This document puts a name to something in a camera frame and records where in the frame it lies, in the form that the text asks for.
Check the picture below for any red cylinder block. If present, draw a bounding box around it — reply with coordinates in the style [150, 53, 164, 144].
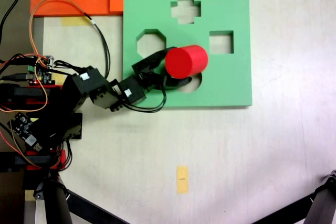
[164, 45, 209, 80]

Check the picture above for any green shape sorter board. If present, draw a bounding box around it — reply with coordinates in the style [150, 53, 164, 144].
[121, 0, 253, 109]

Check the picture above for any small circuit board with connectors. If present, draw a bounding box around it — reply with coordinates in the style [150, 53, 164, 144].
[27, 55, 56, 86]

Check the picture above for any black table clamp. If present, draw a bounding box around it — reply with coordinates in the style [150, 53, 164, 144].
[0, 152, 52, 174]
[0, 83, 53, 104]

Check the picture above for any black circuit board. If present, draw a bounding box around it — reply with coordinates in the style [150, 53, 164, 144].
[10, 112, 44, 151]

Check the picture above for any notched black tripod leg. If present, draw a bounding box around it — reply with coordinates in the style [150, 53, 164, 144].
[306, 169, 336, 224]

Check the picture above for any black servo cable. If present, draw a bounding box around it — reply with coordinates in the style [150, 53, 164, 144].
[122, 89, 167, 113]
[53, 60, 85, 77]

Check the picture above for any thin black wire pair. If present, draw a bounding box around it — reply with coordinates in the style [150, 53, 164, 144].
[83, 11, 111, 79]

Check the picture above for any red base mount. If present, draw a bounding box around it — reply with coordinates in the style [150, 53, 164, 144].
[26, 83, 65, 104]
[26, 149, 66, 170]

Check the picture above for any orange wire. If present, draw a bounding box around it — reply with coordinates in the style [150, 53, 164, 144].
[28, 0, 91, 61]

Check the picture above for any black USB cable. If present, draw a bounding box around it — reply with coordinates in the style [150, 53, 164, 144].
[0, 73, 35, 81]

